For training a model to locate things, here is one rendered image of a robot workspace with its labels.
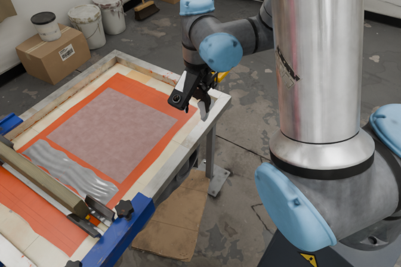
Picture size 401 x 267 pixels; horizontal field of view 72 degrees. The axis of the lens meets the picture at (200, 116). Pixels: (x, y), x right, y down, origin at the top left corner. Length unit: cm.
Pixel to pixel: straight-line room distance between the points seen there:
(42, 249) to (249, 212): 130
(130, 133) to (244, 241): 108
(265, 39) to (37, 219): 74
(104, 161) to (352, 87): 77
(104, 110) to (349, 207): 90
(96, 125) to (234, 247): 111
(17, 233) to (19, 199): 10
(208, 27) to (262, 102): 195
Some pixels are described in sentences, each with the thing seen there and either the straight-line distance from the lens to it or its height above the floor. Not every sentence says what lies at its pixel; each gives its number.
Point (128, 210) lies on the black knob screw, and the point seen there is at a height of 106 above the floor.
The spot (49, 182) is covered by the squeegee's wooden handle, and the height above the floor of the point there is 106.
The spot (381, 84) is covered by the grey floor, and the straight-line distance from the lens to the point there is 310.
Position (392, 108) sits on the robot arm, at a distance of 45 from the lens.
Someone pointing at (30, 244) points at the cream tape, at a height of 95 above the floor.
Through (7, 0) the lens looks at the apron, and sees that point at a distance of 293.
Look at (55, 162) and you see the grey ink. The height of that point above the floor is 96.
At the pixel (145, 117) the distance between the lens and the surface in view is 102.
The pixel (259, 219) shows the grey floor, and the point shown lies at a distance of 187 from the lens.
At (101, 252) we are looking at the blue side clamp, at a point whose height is 100.
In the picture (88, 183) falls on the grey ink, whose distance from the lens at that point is 90.
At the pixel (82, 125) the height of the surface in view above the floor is 96.
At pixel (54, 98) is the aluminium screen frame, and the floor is 99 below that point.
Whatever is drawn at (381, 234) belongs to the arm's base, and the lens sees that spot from 56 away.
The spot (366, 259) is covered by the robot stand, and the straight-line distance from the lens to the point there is 58.
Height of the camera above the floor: 170
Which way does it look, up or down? 47 degrees down
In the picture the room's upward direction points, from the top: straight up
